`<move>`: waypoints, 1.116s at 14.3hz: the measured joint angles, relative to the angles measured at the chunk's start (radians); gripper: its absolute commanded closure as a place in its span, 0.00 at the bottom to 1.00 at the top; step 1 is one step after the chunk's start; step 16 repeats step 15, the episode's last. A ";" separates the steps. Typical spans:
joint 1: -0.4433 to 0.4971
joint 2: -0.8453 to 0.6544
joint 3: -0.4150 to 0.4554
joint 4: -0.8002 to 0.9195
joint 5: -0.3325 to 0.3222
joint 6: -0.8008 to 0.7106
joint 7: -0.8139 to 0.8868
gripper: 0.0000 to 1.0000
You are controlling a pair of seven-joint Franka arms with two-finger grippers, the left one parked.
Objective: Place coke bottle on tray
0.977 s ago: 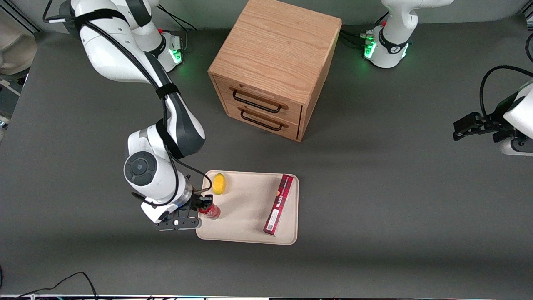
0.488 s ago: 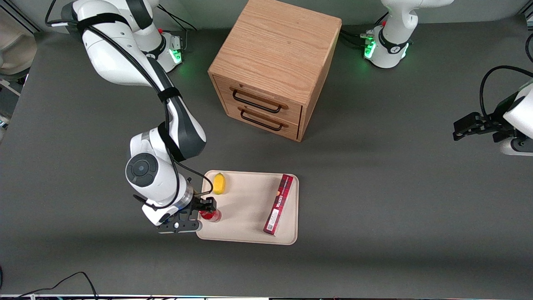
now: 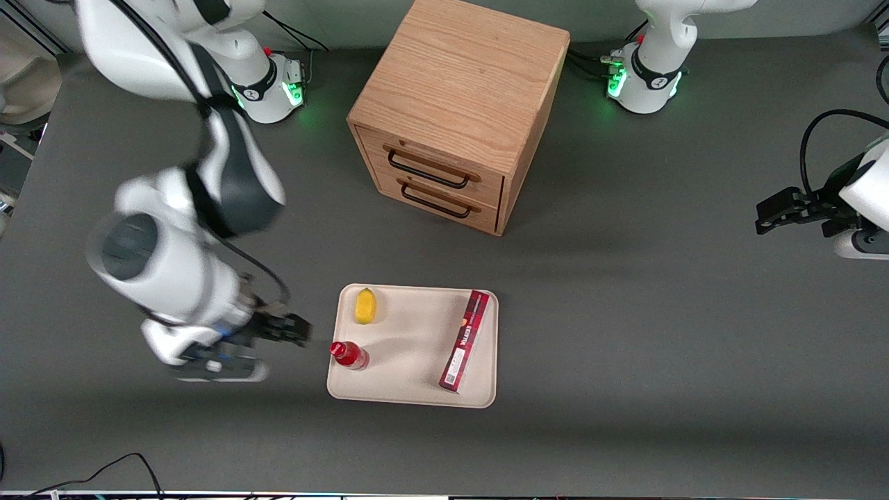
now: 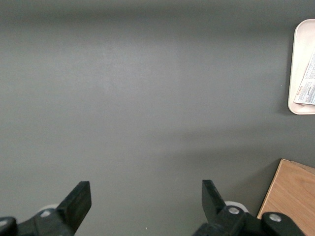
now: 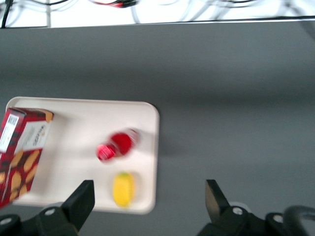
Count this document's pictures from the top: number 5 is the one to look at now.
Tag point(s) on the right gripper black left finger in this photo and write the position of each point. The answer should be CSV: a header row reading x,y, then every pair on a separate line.
x,y
78,204

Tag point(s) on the cream plastic tray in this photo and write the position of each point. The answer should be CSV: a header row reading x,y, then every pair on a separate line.
x,y
78,127

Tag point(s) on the yellow toy fruit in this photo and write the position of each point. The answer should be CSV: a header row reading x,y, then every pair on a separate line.
x,y
123,189

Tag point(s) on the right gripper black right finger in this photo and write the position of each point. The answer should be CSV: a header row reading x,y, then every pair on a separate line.
x,y
216,201

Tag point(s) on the red cookie box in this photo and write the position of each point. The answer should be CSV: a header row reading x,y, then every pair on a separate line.
x,y
22,152

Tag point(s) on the red coke bottle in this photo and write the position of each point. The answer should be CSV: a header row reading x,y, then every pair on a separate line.
x,y
118,145

